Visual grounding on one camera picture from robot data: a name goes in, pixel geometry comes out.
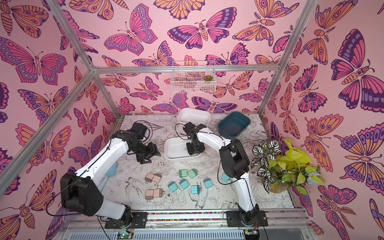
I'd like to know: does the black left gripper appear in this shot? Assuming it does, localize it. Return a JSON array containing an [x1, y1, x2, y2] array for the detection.
[[132, 142, 163, 164]]

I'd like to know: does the white storage box front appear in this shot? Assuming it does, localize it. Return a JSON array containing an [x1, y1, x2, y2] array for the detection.
[[164, 138, 203, 162]]

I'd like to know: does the white storage box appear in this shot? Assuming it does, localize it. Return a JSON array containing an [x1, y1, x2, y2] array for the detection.
[[177, 108, 211, 126], [164, 138, 203, 162]]

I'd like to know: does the green plug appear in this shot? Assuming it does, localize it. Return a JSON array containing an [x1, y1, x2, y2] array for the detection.
[[188, 169, 198, 179], [179, 169, 188, 178]]

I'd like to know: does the dark teal storage box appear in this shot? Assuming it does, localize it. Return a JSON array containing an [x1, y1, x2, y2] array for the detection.
[[218, 112, 251, 140]]

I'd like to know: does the blue plug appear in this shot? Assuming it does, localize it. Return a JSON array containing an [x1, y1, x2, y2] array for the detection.
[[191, 185, 200, 195], [220, 173, 230, 183], [168, 182, 179, 193], [179, 179, 189, 190], [204, 179, 213, 189]]

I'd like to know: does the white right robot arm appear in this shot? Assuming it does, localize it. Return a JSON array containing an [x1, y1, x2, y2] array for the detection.
[[183, 122, 260, 226]]

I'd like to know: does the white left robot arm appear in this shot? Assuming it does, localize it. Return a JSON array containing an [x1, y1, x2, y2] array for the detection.
[[60, 122, 161, 226]]

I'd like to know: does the white storage box rear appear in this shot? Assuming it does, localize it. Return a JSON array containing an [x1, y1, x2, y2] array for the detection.
[[177, 108, 211, 126]]

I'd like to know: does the pink plug upper left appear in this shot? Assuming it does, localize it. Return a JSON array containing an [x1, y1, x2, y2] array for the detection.
[[145, 173, 155, 183]]

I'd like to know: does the pink plug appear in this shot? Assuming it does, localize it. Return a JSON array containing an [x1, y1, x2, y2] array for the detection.
[[145, 189, 154, 200], [152, 174, 162, 184], [153, 189, 163, 198], [145, 173, 155, 183]]

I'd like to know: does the pink plug upper right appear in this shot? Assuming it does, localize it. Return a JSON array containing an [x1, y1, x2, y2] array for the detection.
[[152, 174, 162, 184]]

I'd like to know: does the pink plug lower left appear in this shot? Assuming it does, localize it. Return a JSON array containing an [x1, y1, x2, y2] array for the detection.
[[145, 189, 154, 200]]

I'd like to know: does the pink plug lower right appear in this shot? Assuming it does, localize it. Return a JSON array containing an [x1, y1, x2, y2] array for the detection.
[[153, 189, 163, 198]]

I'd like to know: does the small green succulent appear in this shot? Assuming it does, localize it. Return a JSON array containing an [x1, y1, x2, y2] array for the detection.
[[204, 75, 214, 82]]

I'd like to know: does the potted green plant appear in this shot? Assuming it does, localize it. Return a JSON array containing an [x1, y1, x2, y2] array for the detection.
[[251, 140, 325, 195]]

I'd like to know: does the white wire wall basket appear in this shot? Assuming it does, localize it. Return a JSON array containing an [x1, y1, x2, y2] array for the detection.
[[169, 60, 217, 94]]

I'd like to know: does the aluminium frame post left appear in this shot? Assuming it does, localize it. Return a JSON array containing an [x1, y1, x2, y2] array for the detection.
[[47, 0, 121, 118]]

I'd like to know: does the aluminium frame post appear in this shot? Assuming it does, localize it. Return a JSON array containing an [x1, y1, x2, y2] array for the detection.
[[258, 0, 318, 117], [47, 0, 121, 118]]

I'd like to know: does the aluminium frame left beam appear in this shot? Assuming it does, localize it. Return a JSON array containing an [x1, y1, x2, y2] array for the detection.
[[1, 71, 94, 195]]

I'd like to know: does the aluminium frame top bar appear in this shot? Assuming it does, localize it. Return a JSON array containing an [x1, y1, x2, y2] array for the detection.
[[93, 64, 280, 75]]

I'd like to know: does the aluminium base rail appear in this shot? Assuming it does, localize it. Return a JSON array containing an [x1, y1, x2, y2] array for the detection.
[[55, 209, 317, 240]]

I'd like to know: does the aluminium frame post right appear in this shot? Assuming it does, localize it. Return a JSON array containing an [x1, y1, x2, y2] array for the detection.
[[258, 0, 318, 117]]

